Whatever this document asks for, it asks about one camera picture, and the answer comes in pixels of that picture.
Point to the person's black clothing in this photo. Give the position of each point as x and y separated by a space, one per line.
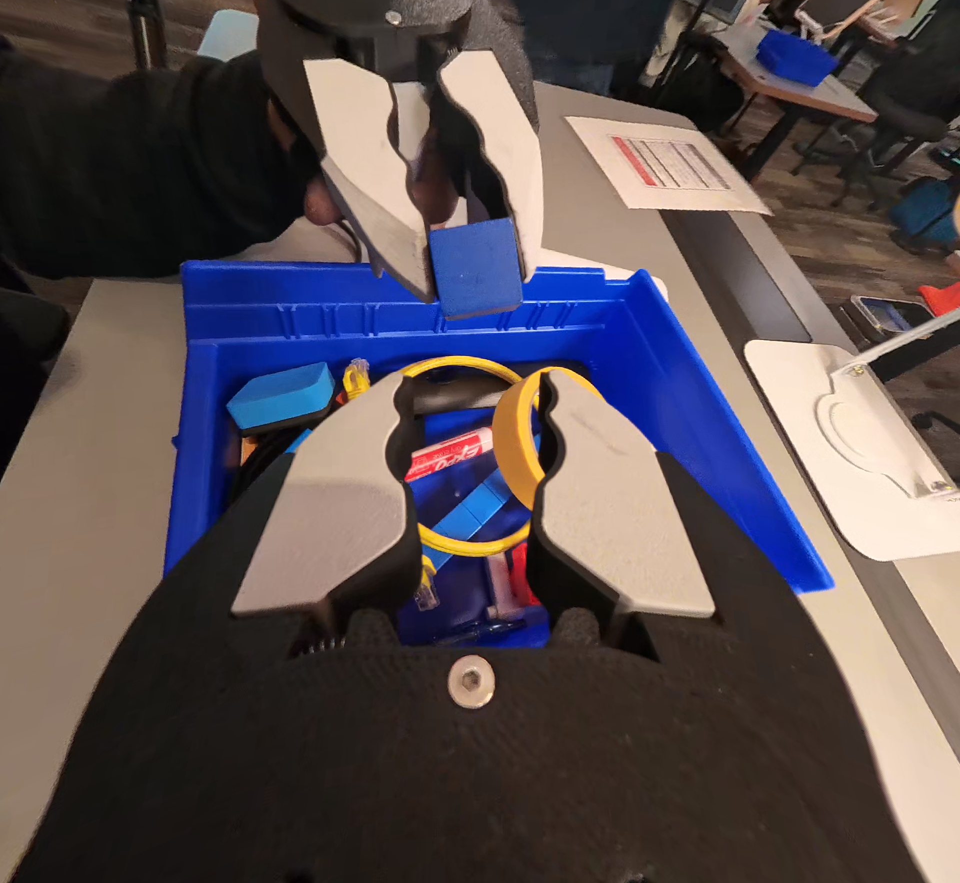
26 343

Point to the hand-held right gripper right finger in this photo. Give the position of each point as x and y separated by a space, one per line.
615 523

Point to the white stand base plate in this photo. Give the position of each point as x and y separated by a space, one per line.
817 463

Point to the black office chair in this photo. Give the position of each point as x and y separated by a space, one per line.
911 103

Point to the person's left hand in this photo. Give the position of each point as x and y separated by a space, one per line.
321 204

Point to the blue foam cube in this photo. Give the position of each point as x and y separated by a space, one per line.
476 272

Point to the light blue block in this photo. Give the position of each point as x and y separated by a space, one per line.
472 515

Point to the person's left forearm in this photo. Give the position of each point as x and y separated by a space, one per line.
150 163

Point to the blue bag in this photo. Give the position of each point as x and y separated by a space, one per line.
926 212

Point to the red marker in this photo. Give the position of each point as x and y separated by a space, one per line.
446 457

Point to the wooden desk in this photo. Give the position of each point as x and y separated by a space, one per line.
810 92

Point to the black bag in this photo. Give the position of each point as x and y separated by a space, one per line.
694 84

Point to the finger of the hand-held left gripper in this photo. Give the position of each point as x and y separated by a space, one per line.
356 148
506 133

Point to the blue plastic bin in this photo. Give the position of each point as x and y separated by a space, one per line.
675 388
795 56

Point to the yellow tape roll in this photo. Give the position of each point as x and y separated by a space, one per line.
510 440

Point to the white plastic piece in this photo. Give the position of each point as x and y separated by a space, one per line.
499 583

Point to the light blue eraser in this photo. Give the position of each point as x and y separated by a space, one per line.
281 395

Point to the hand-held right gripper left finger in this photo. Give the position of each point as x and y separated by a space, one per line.
330 523

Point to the printed paper sheet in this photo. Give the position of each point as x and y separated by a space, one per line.
667 163

